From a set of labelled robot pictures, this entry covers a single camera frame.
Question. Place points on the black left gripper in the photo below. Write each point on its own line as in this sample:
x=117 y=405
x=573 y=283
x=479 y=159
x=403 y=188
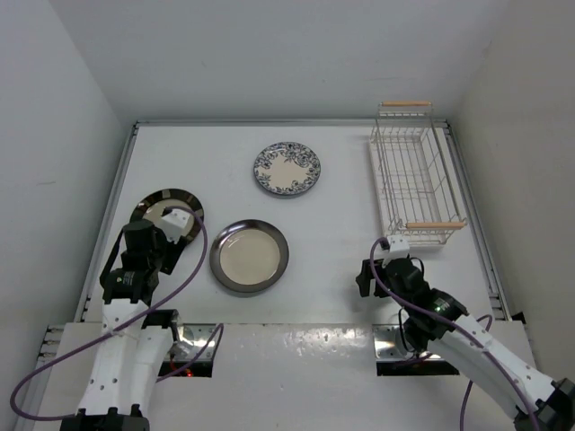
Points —
x=173 y=250

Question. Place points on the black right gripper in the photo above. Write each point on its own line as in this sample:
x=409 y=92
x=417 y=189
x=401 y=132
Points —
x=363 y=279

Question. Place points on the metal rimmed plate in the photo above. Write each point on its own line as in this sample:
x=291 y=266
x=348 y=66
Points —
x=249 y=257

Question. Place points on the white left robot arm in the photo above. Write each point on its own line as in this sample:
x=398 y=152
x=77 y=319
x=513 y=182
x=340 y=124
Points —
x=127 y=363

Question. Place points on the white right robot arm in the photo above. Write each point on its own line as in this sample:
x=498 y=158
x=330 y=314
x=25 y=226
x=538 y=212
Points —
x=438 y=324

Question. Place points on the blue floral plate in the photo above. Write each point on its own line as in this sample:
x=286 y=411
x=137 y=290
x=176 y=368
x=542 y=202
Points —
x=287 y=169

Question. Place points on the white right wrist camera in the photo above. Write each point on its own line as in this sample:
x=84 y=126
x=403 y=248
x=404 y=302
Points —
x=394 y=247

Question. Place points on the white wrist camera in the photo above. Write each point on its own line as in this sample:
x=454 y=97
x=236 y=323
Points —
x=394 y=247
x=174 y=224

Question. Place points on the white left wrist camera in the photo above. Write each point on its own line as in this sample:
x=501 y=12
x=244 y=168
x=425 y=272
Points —
x=174 y=224

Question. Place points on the white wire dish rack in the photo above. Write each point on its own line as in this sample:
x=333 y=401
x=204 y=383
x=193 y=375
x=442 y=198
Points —
x=415 y=194

